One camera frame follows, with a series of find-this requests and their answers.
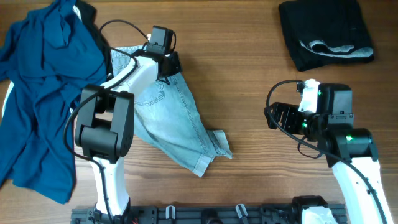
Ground light blue denim shorts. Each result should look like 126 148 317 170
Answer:
110 45 233 178

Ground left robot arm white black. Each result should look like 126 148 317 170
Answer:
68 26 182 223

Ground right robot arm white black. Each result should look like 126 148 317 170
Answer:
264 79 393 223

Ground folded black garment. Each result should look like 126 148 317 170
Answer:
278 0 374 72

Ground black garment under blue shirt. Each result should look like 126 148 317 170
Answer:
75 0 114 81

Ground dark blue shirt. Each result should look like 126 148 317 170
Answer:
1 1 106 204

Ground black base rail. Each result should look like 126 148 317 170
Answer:
70 203 348 224

